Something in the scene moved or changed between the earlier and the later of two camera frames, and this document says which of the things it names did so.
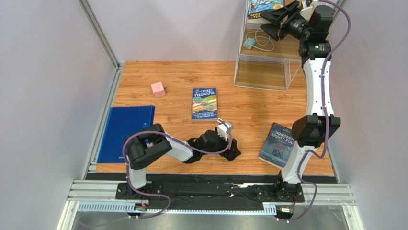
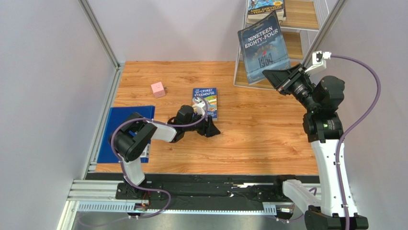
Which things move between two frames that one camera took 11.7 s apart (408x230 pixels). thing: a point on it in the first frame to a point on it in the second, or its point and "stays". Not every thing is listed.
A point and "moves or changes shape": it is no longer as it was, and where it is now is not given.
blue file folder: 122,122 stays
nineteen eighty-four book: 277,145 to 263,48
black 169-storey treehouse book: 255,7 moves or changes shape
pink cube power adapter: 158,90 stays
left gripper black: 233,152 to 208,128
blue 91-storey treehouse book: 204,105 stays
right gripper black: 283,22 to 285,83
